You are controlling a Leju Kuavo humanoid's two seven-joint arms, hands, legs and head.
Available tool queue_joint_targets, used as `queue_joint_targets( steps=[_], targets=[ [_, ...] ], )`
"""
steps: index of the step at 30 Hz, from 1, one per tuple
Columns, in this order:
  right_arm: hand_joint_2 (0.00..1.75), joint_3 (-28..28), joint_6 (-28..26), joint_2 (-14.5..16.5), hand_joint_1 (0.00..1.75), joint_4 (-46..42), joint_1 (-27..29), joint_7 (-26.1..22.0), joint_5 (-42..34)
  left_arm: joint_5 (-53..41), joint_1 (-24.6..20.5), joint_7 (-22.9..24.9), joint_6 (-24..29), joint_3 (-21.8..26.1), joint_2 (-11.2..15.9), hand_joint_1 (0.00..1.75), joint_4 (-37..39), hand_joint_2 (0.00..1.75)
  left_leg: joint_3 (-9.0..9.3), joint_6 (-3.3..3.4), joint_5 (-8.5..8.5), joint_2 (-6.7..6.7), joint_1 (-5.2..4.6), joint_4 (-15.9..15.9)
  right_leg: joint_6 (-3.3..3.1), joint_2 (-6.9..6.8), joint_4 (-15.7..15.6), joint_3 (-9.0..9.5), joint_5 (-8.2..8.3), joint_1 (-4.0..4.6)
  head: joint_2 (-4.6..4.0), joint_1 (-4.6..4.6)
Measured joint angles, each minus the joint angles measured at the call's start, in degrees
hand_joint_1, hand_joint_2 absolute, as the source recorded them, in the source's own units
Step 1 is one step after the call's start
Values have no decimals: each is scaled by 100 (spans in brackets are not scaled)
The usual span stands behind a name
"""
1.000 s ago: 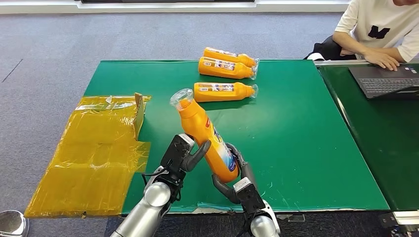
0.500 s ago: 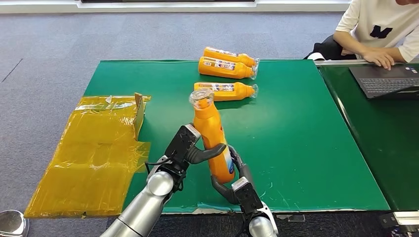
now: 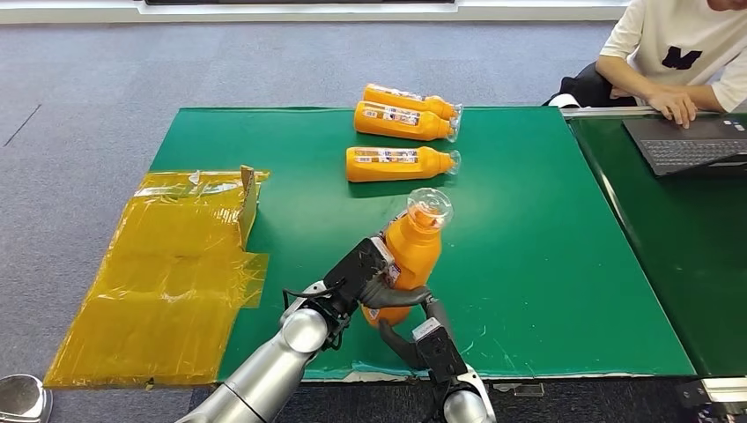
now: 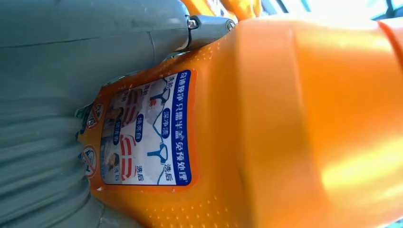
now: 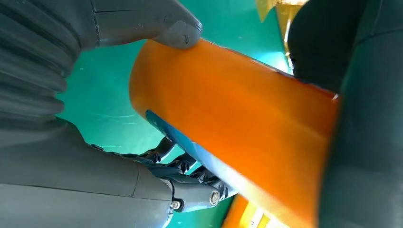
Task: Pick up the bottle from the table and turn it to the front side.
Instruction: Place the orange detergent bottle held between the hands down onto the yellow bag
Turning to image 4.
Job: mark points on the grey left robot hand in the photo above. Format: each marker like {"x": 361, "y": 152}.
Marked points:
{"x": 78, "y": 47}

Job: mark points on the orange detergent bottle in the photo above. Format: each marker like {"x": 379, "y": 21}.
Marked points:
{"x": 283, "y": 126}
{"x": 200, "y": 6}
{"x": 242, "y": 8}

